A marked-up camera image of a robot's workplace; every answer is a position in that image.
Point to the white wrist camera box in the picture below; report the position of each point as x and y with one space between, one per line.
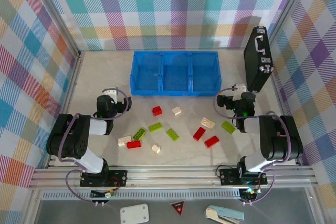
110 93
239 89

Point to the small red lego brick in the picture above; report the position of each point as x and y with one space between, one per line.
157 110

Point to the aluminium frame post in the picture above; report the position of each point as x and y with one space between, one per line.
288 5
57 11

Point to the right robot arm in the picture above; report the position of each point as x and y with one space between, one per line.
278 137

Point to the aluminium mounting rail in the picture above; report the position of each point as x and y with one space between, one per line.
170 178

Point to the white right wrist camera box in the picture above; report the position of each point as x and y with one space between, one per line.
239 89

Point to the light blue stapler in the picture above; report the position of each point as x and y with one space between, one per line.
225 214

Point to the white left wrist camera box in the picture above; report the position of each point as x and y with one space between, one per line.
110 93

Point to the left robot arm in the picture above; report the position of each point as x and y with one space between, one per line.
68 134

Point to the black briefcase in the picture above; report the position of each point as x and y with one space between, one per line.
256 61

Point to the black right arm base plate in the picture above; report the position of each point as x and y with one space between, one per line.
228 176

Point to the small right electronics board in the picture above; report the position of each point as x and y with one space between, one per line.
248 194

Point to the small electronics board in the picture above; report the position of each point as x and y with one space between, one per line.
248 194
102 194

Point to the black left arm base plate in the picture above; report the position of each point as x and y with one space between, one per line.
118 178

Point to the long white lego brick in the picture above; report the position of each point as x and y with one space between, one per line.
208 123
124 140

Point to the long green lego brick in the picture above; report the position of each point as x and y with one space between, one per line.
139 133
155 127
228 127
172 134

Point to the long red lego brick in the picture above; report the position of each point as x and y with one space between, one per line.
134 144
199 133
211 141

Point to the white rectangular plate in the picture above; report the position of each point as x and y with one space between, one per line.
134 213

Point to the small left electronics board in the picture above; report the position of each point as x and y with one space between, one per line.
102 194

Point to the red triangular marker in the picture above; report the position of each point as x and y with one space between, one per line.
178 206

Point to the blue three-compartment plastic bin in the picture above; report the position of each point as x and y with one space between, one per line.
176 77

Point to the small white lego brick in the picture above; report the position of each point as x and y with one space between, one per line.
176 111
156 149

